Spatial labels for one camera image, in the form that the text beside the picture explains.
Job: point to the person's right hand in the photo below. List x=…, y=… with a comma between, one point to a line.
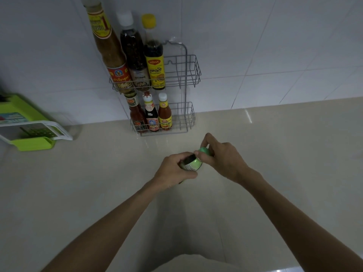
x=225, y=161

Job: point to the person's left hand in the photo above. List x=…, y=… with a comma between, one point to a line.
x=168, y=174

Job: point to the person's left thumb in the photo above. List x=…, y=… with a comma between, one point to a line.
x=187, y=175

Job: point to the person's right thumb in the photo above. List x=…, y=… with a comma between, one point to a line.
x=203, y=158

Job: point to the green cap sauce bottle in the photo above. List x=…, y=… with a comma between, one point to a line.
x=194, y=164

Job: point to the person's left forearm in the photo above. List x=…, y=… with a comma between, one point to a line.
x=113, y=226

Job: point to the person's right forearm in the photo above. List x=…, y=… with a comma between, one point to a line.
x=295, y=220

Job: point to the small orange chili sauce bottle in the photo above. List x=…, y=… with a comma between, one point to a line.
x=164, y=114

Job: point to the small red-white cap sauce bottle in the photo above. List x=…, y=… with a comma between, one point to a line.
x=151, y=114

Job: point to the small dark red sauce bottle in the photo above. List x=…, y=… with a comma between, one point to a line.
x=137, y=116

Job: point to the person's light shirt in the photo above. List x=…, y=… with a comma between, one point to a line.
x=195, y=264

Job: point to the yellow cap sauce bottle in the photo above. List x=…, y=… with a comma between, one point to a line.
x=154, y=65

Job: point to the dark sauce bottle white cap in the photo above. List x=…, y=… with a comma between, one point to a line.
x=133, y=50

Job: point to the tall brown sauce bottle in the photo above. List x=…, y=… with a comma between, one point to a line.
x=109, y=45

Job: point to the green and white vegetable slicer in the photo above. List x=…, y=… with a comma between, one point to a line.
x=25, y=130

